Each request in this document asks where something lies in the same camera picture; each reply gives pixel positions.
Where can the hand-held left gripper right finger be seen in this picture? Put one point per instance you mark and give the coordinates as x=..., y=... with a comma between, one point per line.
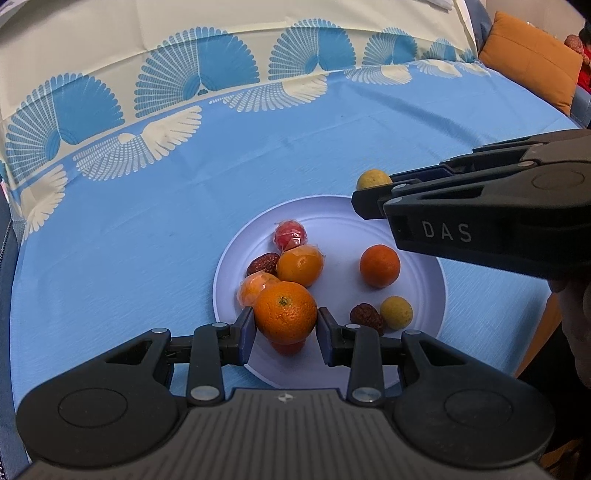
x=326, y=337

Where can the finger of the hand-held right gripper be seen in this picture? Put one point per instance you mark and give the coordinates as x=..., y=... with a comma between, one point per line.
x=369, y=205
x=415, y=174

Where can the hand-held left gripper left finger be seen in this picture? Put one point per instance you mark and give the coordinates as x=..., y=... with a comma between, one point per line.
x=248, y=330

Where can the yellow-green round fruit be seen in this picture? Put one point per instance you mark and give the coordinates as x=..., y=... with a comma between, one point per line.
x=397, y=313
x=371, y=179

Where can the pale blue round plate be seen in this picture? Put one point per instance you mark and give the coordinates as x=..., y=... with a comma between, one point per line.
x=341, y=221

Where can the plastic-wrapped orange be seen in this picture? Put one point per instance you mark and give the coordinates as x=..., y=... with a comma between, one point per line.
x=300, y=267
x=251, y=290

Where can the orange with green stem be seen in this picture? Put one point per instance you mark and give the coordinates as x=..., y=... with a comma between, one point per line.
x=285, y=313

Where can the dried red date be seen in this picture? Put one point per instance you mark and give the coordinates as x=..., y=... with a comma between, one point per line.
x=263, y=264
x=365, y=316

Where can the person's right hand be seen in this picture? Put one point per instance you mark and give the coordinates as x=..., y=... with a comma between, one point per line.
x=577, y=323

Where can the bare orange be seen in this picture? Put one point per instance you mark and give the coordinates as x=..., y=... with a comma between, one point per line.
x=379, y=266

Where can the blue fan-patterned tablecloth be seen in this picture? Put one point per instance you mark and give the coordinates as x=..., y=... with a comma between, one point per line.
x=184, y=184

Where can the orange pillow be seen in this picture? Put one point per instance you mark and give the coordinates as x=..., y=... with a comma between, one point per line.
x=531, y=60

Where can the red fabric object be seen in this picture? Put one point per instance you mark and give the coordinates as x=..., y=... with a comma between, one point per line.
x=582, y=60

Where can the blue sofa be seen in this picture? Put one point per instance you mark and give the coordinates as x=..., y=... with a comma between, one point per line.
x=8, y=323

